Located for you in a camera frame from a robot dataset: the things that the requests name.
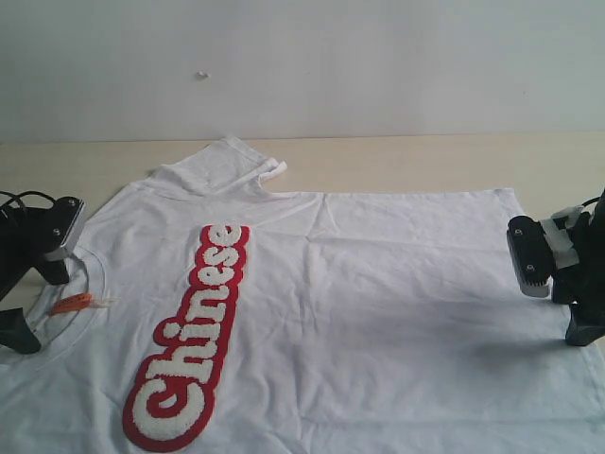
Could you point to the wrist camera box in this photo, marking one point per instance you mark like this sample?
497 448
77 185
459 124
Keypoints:
62 226
531 256

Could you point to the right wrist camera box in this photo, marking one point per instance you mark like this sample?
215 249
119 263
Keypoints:
531 256

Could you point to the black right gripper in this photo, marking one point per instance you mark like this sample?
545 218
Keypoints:
582 284

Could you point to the orange neck label tag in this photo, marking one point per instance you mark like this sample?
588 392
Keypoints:
71 304

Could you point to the white t-shirt red lettering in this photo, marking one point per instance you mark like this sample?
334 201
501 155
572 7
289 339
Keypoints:
227 319

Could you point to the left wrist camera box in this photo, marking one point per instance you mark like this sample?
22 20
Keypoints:
62 226

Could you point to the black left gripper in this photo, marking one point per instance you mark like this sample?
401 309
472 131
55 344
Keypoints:
18 256

